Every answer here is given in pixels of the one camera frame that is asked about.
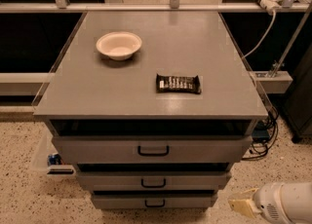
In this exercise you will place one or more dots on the grey top drawer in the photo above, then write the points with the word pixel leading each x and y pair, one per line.
pixel 98 150

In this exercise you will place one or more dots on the grey bottom drawer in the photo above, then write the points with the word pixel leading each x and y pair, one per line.
pixel 157 200

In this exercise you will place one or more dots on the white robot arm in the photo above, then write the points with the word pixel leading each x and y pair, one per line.
pixel 277 203

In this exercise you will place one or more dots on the metal frame rail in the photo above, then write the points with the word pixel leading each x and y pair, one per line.
pixel 81 7

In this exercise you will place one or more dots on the grey drawer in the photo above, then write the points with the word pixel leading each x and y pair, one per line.
pixel 157 200
pixel 98 150
pixel 153 180

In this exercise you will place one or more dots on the white paper bowl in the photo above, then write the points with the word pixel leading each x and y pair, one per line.
pixel 118 45

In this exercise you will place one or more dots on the blue can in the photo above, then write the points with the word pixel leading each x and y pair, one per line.
pixel 54 160

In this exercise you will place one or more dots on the dark cabinet at right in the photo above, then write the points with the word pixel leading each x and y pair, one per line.
pixel 298 104

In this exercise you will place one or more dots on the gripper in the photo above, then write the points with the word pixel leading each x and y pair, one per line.
pixel 269 201

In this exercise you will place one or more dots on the clear plastic bin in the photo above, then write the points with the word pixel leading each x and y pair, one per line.
pixel 39 164

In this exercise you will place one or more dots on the black snack bar wrapper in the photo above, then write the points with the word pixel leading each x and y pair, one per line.
pixel 177 84

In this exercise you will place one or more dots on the grey drawer cabinet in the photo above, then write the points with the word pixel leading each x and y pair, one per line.
pixel 94 95

